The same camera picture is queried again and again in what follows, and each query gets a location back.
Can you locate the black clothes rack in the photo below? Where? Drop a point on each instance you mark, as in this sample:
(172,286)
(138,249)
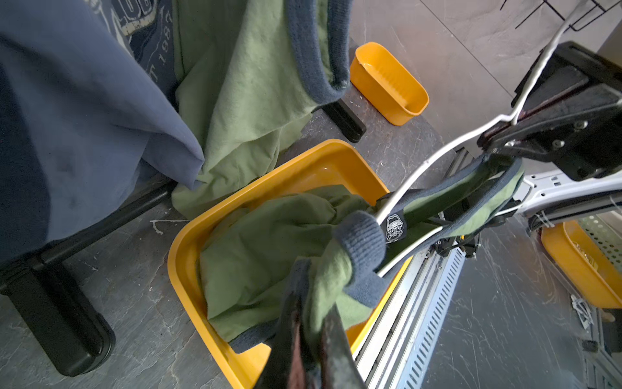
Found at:
(97,309)

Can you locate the yellow bin outside cell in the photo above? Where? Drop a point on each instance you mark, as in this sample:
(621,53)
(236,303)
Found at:
(588,251)

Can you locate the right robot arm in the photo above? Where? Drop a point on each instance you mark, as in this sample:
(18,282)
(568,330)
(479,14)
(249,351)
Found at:
(551,197)

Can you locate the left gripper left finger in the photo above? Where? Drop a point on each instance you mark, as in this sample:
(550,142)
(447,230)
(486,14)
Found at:
(288,365)

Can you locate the metal base rail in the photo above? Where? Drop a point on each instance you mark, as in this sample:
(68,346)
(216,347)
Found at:
(396,351)

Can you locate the black wall hook rack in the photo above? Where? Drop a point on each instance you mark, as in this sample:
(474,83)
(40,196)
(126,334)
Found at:
(588,14)

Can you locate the white wire hanger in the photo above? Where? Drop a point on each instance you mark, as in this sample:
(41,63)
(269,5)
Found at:
(511,118)

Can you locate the green tank top printed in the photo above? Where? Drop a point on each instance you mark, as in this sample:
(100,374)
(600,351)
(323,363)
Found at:
(326,246)

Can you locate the small yellow bin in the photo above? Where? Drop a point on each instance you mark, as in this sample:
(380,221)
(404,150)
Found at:
(391,89)

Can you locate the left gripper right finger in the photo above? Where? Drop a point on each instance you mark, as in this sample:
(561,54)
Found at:
(338,368)

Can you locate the navy blue tank top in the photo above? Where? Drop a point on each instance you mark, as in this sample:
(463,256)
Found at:
(87,112)

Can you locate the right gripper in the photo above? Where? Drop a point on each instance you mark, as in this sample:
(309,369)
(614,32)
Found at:
(572,118)

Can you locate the large yellow tray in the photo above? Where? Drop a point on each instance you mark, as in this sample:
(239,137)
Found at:
(332,162)

